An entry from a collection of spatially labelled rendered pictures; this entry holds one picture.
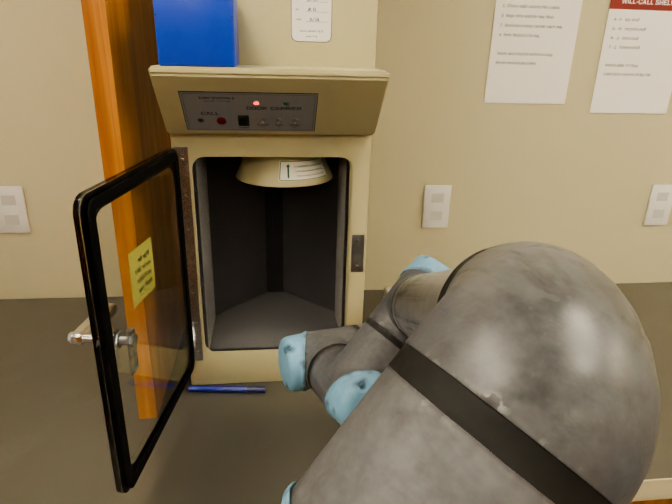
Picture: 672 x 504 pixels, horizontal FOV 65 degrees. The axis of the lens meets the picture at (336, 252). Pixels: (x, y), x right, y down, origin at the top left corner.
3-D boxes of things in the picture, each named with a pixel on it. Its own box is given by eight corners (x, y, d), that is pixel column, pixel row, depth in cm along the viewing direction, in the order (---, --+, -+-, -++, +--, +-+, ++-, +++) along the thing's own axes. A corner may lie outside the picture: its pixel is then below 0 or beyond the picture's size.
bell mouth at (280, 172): (238, 165, 105) (237, 137, 103) (327, 166, 107) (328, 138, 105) (232, 188, 88) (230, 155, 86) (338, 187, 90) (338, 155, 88)
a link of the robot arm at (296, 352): (294, 407, 67) (276, 379, 75) (372, 391, 71) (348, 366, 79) (291, 349, 66) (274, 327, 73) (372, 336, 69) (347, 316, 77)
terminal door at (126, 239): (194, 367, 96) (176, 146, 82) (123, 500, 68) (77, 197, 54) (190, 367, 96) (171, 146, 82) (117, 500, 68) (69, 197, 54)
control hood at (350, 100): (168, 131, 83) (162, 63, 79) (373, 133, 87) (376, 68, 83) (153, 143, 72) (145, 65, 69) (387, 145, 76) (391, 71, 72)
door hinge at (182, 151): (189, 360, 98) (171, 146, 84) (203, 360, 98) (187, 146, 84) (188, 365, 96) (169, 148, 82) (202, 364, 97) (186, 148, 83)
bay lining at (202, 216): (217, 292, 120) (208, 133, 107) (331, 289, 123) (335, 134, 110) (205, 349, 97) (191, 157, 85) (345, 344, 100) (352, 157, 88)
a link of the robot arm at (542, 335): (609, 130, 20) (402, 243, 69) (433, 359, 19) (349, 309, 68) (852, 321, 20) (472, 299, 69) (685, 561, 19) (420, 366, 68)
